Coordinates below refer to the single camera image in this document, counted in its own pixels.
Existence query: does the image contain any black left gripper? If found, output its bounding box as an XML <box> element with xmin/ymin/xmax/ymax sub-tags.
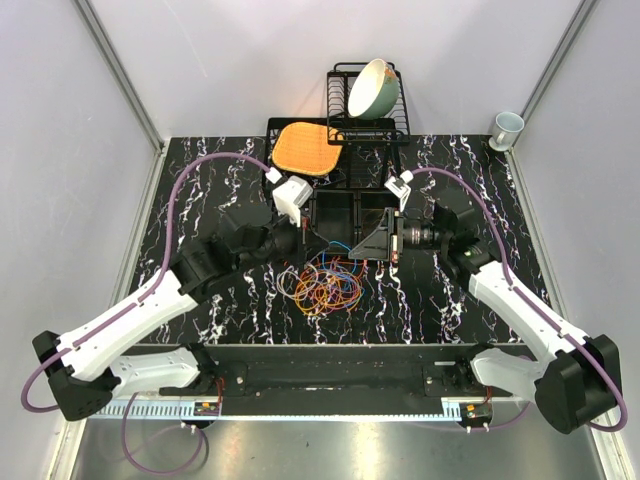
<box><xmin>237</xmin><ymin>206</ymin><xmax>331</xmax><ymax>274</ymax></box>

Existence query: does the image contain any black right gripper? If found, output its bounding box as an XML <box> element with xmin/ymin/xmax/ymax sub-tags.
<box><xmin>349</xmin><ymin>209</ymin><xmax>449</xmax><ymax>263</ymax></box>

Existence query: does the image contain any blue cable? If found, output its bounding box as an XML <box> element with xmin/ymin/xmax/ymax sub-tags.
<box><xmin>312</xmin><ymin>239</ymin><xmax>369</xmax><ymax>274</ymax></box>

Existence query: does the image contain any magenta cable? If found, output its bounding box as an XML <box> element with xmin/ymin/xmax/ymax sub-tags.
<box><xmin>307</xmin><ymin>264</ymin><xmax>361</xmax><ymax>309</ymax></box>

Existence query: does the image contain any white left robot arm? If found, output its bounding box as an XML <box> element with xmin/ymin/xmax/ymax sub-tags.
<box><xmin>32</xmin><ymin>205</ymin><xmax>328</xmax><ymax>421</ymax></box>

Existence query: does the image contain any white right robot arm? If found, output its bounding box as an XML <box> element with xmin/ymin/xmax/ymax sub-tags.
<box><xmin>348</xmin><ymin>199</ymin><xmax>622</xmax><ymax>434</ymax></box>

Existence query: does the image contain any black three-compartment tray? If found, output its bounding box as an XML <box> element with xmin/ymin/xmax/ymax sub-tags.
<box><xmin>309</xmin><ymin>188</ymin><xmax>399</xmax><ymax>247</ymax></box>

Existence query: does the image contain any orange woven mat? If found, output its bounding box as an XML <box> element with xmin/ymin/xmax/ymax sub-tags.
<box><xmin>271</xmin><ymin>121</ymin><xmax>343</xmax><ymax>177</ymax></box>

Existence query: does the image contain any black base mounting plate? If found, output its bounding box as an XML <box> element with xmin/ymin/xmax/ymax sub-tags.
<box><xmin>158</xmin><ymin>343</ymin><xmax>515</xmax><ymax>416</ymax></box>

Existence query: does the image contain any green ceramic bowl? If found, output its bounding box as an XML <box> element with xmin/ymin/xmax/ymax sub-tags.
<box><xmin>347</xmin><ymin>58</ymin><xmax>400</xmax><ymax>120</ymax></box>

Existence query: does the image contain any white mug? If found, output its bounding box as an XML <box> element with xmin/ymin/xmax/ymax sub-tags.
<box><xmin>488</xmin><ymin>111</ymin><xmax>525</xmax><ymax>152</ymax></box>

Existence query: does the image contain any white cable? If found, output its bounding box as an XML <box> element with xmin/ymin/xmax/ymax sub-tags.
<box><xmin>275</xmin><ymin>264</ymin><xmax>311</xmax><ymax>301</ymax></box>

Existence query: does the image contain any orange cable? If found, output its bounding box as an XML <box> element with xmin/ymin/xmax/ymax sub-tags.
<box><xmin>293</xmin><ymin>259</ymin><xmax>364</xmax><ymax>316</ymax></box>

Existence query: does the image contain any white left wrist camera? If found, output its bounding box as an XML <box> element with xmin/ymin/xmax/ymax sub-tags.
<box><xmin>272</xmin><ymin>176</ymin><xmax>313</xmax><ymax>227</ymax></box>

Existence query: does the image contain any yellow cable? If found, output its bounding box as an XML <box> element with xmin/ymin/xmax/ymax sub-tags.
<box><xmin>299</xmin><ymin>279</ymin><xmax>361</xmax><ymax>317</ymax></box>

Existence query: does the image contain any black wire dish rack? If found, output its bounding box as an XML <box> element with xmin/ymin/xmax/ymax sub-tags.
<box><xmin>326</xmin><ymin>58</ymin><xmax>410</xmax><ymax>146</ymax></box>

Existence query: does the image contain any purple right arm hose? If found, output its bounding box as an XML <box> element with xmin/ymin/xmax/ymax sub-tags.
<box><xmin>404</xmin><ymin>167</ymin><xmax>629</xmax><ymax>434</ymax></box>

